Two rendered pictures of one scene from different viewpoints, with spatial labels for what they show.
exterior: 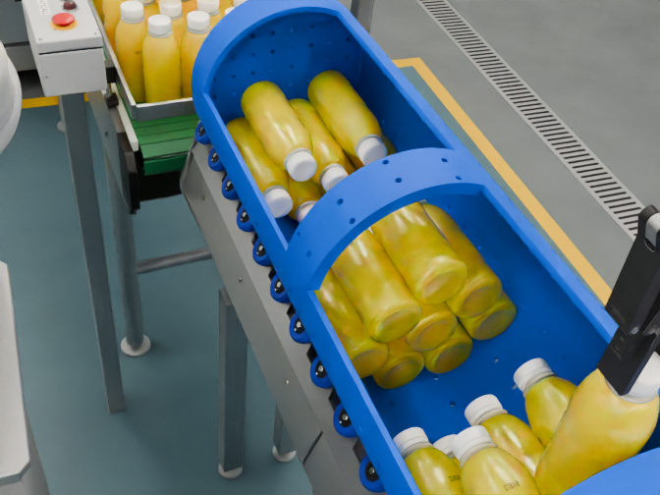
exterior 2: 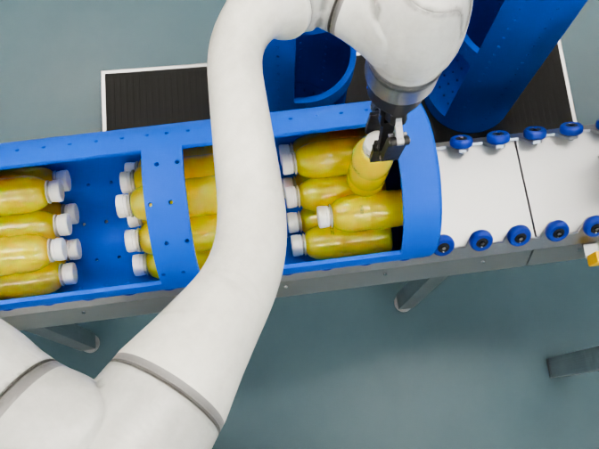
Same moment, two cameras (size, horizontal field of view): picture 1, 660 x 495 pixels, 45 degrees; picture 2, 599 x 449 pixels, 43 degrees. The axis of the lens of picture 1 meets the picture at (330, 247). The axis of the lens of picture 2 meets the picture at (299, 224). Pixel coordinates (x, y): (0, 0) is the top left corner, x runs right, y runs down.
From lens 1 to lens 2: 0.75 m
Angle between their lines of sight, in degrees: 45
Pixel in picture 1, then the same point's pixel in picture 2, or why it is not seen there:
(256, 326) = (127, 309)
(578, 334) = not seen: hidden behind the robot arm
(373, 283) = (205, 235)
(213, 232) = (19, 323)
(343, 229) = (188, 248)
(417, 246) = (199, 200)
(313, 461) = not seen: hidden behind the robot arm
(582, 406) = (373, 172)
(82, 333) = not seen: outside the picture
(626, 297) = (392, 155)
